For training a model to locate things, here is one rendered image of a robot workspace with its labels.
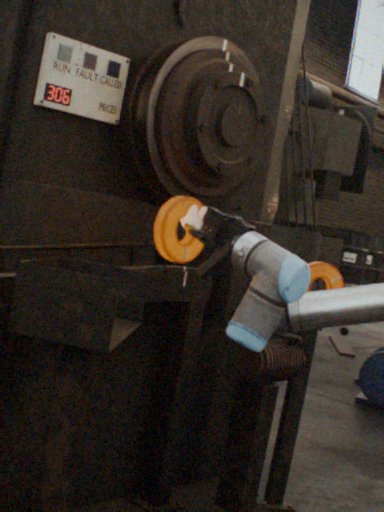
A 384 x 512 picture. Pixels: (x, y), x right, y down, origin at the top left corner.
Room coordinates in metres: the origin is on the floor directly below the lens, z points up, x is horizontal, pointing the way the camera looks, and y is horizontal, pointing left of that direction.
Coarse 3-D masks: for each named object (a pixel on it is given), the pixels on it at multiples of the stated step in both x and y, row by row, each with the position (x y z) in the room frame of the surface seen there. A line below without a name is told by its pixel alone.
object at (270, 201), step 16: (304, 0) 6.34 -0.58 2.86; (304, 16) 6.37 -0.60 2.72; (304, 32) 6.39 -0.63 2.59; (288, 64) 6.29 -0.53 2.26; (288, 80) 6.31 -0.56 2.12; (288, 96) 6.34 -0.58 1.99; (288, 112) 6.36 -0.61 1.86; (272, 160) 6.29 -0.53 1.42; (272, 176) 6.32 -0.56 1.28; (272, 192) 6.34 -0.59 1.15; (272, 208) 6.35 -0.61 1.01
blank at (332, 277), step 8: (312, 264) 2.22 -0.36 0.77; (320, 264) 2.22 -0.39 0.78; (312, 272) 2.22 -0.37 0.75; (320, 272) 2.22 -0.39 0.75; (328, 272) 2.23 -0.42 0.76; (336, 272) 2.23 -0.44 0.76; (312, 280) 2.22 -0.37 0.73; (328, 280) 2.23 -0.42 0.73; (336, 280) 2.24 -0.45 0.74; (328, 288) 2.24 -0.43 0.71; (336, 288) 2.24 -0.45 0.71
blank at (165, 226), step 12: (168, 204) 1.71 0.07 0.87; (180, 204) 1.72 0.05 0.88; (192, 204) 1.75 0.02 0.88; (156, 216) 1.71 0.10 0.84; (168, 216) 1.69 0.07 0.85; (180, 216) 1.72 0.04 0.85; (156, 228) 1.70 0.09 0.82; (168, 228) 1.70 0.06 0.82; (156, 240) 1.71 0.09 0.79; (168, 240) 1.70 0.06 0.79; (192, 240) 1.76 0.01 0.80; (168, 252) 1.71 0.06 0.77; (180, 252) 1.74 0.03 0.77; (192, 252) 1.77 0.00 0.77
